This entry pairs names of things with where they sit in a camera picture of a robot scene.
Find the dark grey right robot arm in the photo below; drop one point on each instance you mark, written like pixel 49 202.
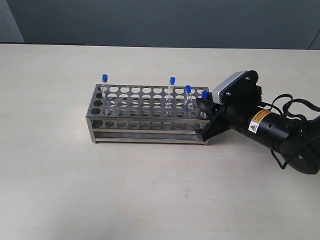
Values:
pixel 293 140

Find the stainless steel tube rack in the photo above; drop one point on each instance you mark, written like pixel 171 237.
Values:
pixel 145 114

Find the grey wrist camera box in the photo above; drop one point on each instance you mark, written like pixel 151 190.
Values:
pixel 218 92

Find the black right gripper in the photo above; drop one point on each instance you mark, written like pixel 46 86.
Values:
pixel 239 99

